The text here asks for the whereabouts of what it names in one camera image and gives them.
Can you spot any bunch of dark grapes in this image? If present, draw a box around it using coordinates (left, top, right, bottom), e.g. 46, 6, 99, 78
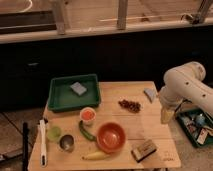
118, 99, 141, 113

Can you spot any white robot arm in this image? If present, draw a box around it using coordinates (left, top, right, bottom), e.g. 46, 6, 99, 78
158, 62, 213, 124

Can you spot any red bowl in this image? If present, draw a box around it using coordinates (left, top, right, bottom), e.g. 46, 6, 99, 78
96, 122, 126, 153

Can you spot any grey triangular cloth piece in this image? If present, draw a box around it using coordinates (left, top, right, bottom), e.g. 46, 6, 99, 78
144, 88, 156, 103

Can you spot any green bin with items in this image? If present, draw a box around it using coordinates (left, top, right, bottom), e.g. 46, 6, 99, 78
176, 109, 213, 148

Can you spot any wooden block eraser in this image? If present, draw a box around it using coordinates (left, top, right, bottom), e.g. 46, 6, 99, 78
131, 140, 157, 163

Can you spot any wooden table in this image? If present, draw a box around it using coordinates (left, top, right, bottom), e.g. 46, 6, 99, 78
28, 81, 181, 171

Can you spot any white cup with orange content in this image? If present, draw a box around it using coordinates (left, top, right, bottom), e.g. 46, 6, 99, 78
80, 107, 96, 126

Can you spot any green chili pepper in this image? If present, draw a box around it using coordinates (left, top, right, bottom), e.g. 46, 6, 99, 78
78, 121, 96, 141

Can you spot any yellow banana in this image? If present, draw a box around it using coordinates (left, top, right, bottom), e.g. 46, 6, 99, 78
82, 151, 109, 160

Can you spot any grey sponge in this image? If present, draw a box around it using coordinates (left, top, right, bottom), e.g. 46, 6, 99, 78
70, 82, 87, 95

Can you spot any green plastic tray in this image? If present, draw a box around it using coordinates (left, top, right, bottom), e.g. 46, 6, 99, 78
48, 74, 101, 112

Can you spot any small metal cup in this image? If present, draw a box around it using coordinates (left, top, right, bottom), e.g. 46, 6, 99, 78
59, 134, 74, 152

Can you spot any green lime cup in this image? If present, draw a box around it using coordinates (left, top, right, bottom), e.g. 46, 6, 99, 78
47, 126, 61, 142

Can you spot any black pole stand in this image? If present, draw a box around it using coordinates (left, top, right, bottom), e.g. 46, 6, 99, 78
22, 122, 29, 171

